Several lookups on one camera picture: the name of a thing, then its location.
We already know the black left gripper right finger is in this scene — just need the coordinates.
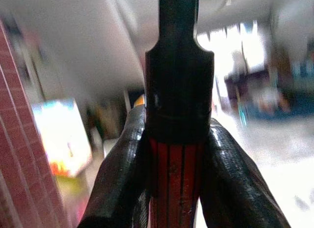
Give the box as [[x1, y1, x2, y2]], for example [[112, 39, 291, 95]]
[[199, 117, 292, 228]]

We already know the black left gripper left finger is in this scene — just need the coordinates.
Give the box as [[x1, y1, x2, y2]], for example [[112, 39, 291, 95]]
[[78, 106, 151, 228]]

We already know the white colourful printed box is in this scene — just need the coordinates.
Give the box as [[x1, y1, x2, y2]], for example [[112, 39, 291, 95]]
[[31, 98, 94, 177]]

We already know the dark wooden table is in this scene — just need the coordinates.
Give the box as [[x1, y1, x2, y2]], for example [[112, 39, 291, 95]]
[[223, 68, 270, 103]]

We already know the red brick pillar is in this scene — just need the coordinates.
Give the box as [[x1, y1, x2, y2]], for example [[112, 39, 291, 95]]
[[0, 19, 72, 228]]

